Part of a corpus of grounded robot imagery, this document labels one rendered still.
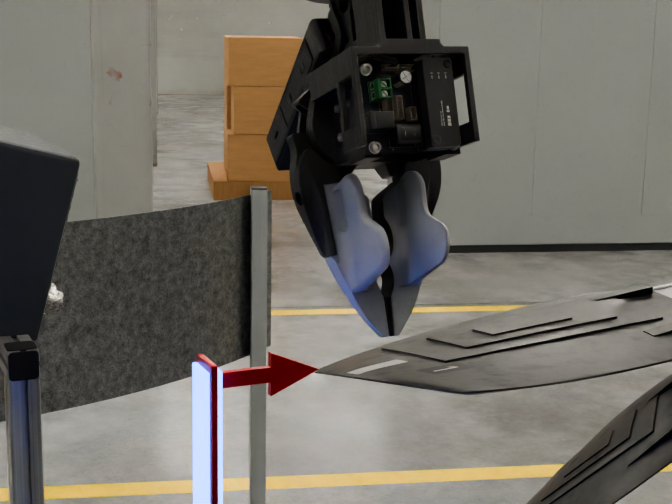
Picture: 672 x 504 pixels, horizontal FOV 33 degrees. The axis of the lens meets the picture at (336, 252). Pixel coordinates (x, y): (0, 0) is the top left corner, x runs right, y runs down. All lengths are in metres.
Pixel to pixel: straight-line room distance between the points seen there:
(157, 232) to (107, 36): 2.38
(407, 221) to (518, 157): 6.22
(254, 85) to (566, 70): 2.70
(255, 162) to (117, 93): 3.96
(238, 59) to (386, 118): 8.02
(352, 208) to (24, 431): 0.60
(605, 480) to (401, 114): 0.39
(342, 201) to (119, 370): 1.92
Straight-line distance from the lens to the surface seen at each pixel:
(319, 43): 0.65
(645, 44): 7.08
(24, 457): 1.16
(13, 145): 1.13
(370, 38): 0.61
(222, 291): 2.69
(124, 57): 4.82
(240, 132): 8.65
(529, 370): 0.61
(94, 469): 3.62
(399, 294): 0.65
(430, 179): 0.67
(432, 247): 0.63
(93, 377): 2.49
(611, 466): 0.91
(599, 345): 0.67
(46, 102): 6.58
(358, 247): 0.62
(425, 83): 0.61
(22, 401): 1.14
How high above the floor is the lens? 1.37
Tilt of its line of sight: 12 degrees down
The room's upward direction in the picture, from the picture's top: 1 degrees clockwise
